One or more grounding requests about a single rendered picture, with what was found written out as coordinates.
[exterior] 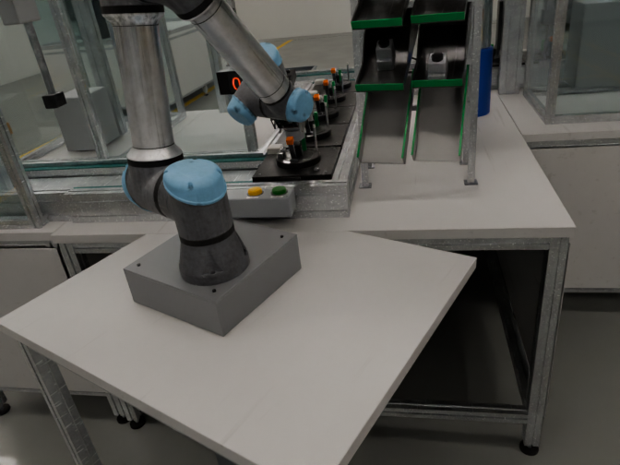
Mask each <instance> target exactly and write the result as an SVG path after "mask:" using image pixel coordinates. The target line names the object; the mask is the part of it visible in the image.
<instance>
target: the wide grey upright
mask: <svg viewBox="0 0 620 465"><path fill-rule="evenodd" d="M526 6H527V0H504V1H503V16H502V30H501V45H500V60H499V75H498V90H497V93H498V94H499V95H503V94H513V93H515V94H519V84H520V73H521V62H522V51H523V40H524V29H525V17H526Z"/></svg>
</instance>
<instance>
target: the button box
mask: <svg viewBox="0 0 620 465"><path fill-rule="evenodd" d="M247 191H248V189H230V190H227V195H228V198H229V203H230V208H231V212H232V217H233V218H264V217H291V216H292V214H293V212H294V210H295V207H296V202H295V194H294V188H293V187H286V193H284V194H282V195H273V194H272V188H262V193H261V194H259V195H256V196H250V195H248V192H247Z"/></svg>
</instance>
